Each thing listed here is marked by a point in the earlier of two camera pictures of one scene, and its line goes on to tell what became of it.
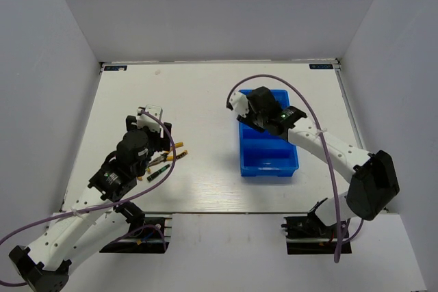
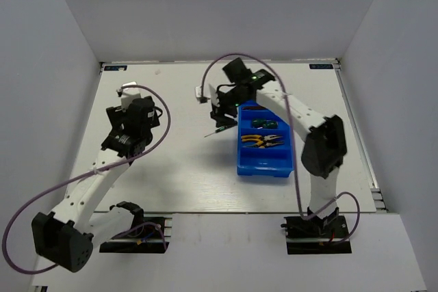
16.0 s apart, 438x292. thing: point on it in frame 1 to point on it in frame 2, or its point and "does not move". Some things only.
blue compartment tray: x=265 y=154 does not move
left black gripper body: x=155 y=143 to x=116 y=115
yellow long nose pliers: x=169 y=155 to x=265 y=139
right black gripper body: x=254 y=121 to x=229 y=102
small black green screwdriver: x=150 y=176 to x=222 y=128
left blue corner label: x=115 y=68 does not move
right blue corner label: x=321 y=66 does not move
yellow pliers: x=140 y=178 to x=262 y=144
